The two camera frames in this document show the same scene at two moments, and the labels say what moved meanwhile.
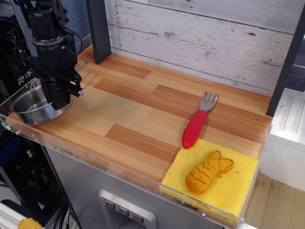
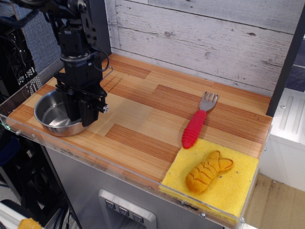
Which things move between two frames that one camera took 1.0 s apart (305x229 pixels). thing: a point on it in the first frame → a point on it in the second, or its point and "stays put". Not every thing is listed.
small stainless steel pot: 33,107 → 51,113
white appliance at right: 283,158 stays put
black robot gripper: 56,60 → 83,81
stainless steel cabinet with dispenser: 100,199 stays put
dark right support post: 288,64 stays put
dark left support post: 99,29 stays put
